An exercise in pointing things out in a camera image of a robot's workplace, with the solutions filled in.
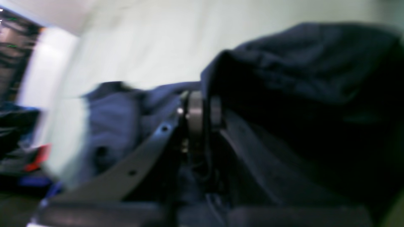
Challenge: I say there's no green table cloth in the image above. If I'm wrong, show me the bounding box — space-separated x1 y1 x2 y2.
41 0 403 183

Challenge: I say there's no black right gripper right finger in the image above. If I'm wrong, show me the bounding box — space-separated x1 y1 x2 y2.
207 96 373 227

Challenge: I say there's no orange right clamp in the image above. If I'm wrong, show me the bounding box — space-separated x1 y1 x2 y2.
23 143 51 172

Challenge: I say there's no dark navy long-sleeve shirt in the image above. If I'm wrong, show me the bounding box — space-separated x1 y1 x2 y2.
76 23 403 227

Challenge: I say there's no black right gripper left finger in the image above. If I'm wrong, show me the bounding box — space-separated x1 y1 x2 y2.
32 91 204 227

